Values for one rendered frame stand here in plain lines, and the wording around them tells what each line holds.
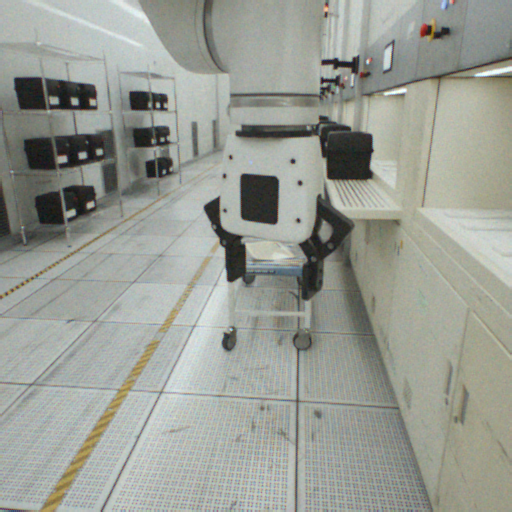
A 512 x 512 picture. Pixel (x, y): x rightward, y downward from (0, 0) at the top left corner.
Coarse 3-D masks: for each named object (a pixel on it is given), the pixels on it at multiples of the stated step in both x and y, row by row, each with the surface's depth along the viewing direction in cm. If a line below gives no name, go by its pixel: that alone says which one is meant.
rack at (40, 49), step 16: (0, 48) 348; (16, 48) 365; (32, 48) 364; (48, 48) 343; (0, 112) 349; (48, 112) 344; (96, 112) 425; (112, 112) 457; (112, 128) 461; (96, 160) 443; (112, 160) 473; (16, 192) 371; (64, 208) 371; (96, 208) 450; (48, 224) 387; (80, 224) 400
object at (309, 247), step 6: (312, 234) 41; (318, 234) 42; (306, 240) 40; (312, 240) 42; (318, 240) 42; (300, 246) 41; (306, 246) 40; (312, 246) 40; (318, 246) 42; (306, 252) 40; (312, 252) 40; (318, 252) 40; (312, 258) 40; (318, 258) 40; (312, 264) 41
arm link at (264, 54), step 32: (224, 0) 35; (256, 0) 33; (288, 0) 33; (320, 0) 35; (224, 32) 36; (256, 32) 34; (288, 32) 34; (320, 32) 36; (224, 64) 38; (256, 64) 35; (288, 64) 35; (320, 64) 37
